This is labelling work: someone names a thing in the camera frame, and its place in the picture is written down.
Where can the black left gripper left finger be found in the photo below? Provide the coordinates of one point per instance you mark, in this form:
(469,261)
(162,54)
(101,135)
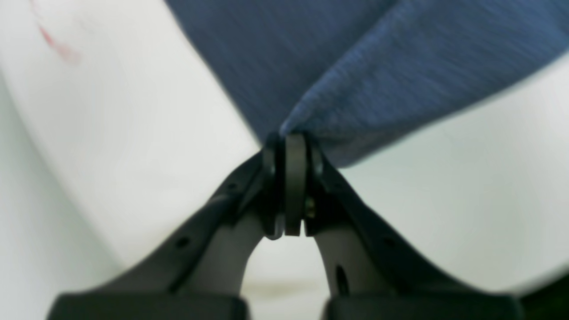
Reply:
(197,273)

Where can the dark blue t-shirt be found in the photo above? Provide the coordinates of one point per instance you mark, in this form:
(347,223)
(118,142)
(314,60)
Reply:
(360,74)

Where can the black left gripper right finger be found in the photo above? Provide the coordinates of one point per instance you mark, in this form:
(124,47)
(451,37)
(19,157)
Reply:
(373,272)

